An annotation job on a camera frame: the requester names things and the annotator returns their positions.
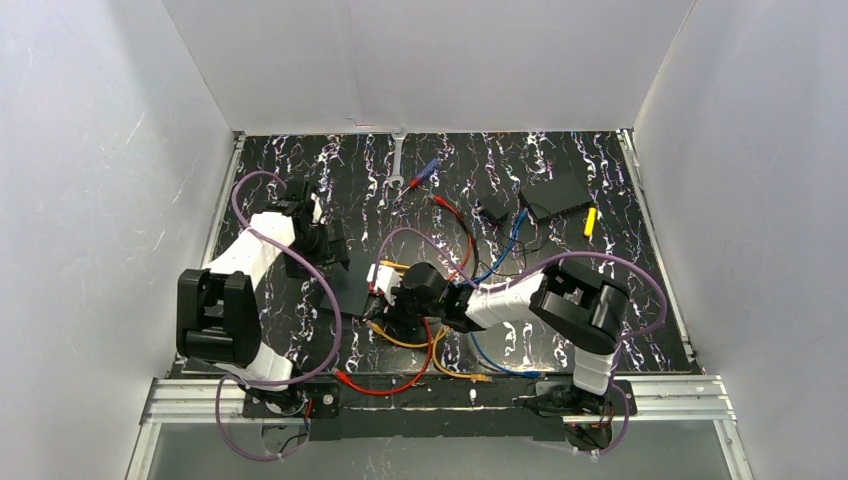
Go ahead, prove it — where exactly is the yellow ethernet cable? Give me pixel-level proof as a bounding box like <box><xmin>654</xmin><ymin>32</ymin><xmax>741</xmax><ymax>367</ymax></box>
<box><xmin>430</xmin><ymin>327</ymin><xmax>493</xmax><ymax>384</ymax></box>
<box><xmin>367</xmin><ymin>261</ymin><xmax>452</xmax><ymax>350</ymax></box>

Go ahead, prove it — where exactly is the black network switch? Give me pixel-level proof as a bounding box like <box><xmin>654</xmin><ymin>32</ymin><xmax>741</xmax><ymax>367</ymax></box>
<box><xmin>324</xmin><ymin>252</ymin><xmax>373</xmax><ymax>318</ymax></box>
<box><xmin>519</xmin><ymin>174</ymin><xmax>592</xmax><ymax>221</ymax></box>

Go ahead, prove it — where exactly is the red ethernet cable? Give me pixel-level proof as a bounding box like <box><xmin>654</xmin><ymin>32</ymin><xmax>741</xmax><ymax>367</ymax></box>
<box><xmin>430</xmin><ymin>193</ymin><xmax>477</xmax><ymax>283</ymax></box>
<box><xmin>333</xmin><ymin>317</ymin><xmax>435</xmax><ymax>399</ymax></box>

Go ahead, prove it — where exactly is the thick black ethernet cable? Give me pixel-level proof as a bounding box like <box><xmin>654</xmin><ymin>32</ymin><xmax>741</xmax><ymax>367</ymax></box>
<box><xmin>437</xmin><ymin>201</ymin><xmax>482</xmax><ymax>283</ymax></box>

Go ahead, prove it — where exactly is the blue ethernet cable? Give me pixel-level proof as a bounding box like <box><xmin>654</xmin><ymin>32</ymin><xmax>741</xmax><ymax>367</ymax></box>
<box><xmin>468</xmin><ymin>331</ymin><xmax>541</xmax><ymax>380</ymax></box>
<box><xmin>473</xmin><ymin>208</ymin><xmax>530</xmax><ymax>286</ymax></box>

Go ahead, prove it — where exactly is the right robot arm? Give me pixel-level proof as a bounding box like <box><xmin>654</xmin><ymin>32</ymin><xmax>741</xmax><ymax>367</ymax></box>
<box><xmin>373</xmin><ymin>260</ymin><xmax>629</xmax><ymax>397</ymax></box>

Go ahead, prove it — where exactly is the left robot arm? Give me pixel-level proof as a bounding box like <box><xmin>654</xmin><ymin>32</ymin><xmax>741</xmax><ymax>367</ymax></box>
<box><xmin>176</xmin><ymin>180</ymin><xmax>350</xmax><ymax>393</ymax></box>

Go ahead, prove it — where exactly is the small black power adapter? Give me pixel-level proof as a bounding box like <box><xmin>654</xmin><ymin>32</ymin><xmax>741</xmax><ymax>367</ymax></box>
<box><xmin>476</xmin><ymin>195</ymin><xmax>510</xmax><ymax>228</ymax></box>

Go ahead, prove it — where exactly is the silver wrench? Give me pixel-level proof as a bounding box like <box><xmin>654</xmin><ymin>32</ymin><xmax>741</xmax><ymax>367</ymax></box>
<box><xmin>387</xmin><ymin>128</ymin><xmax>407</xmax><ymax>189</ymax></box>

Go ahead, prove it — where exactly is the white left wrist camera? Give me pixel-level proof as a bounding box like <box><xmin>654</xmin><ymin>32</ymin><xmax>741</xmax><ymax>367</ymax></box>
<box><xmin>311</xmin><ymin>194</ymin><xmax>324</xmax><ymax>224</ymax></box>

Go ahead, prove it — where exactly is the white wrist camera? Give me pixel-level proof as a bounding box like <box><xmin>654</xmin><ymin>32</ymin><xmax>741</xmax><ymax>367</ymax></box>
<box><xmin>311</xmin><ymin>194</ymin><xmax>324</xmax><ymax>224</ymax></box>
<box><xmin>367</xmin><ymin>264</ymin><xmax>401</xmax><ymax>305</ymax></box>

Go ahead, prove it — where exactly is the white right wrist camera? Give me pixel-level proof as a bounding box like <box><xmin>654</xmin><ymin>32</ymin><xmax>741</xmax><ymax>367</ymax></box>
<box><xmin>367</xmin><ymin>264</ymin><xmax>401</xmax><ymax>305</ymax></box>

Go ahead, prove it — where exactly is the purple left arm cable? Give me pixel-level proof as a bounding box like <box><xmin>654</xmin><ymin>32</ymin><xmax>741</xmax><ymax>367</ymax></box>
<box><xmin>213</xmin><ymin>170</ymin><xmax>344</xmax><ymax>462</ymax></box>

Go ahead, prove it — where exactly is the blue handled screwdriver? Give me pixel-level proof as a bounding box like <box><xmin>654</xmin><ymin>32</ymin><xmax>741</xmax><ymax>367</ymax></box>
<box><xmin>399</xmin><ymin>158</ymin><xmax>441</xmax><ymax>196</ymax></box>

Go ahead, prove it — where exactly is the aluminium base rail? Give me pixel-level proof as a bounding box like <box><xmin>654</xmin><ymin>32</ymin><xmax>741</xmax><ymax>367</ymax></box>
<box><xmin>141</xmin><ymin>374</ymin><xmax>737</xmax><ymax>424</ymax></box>

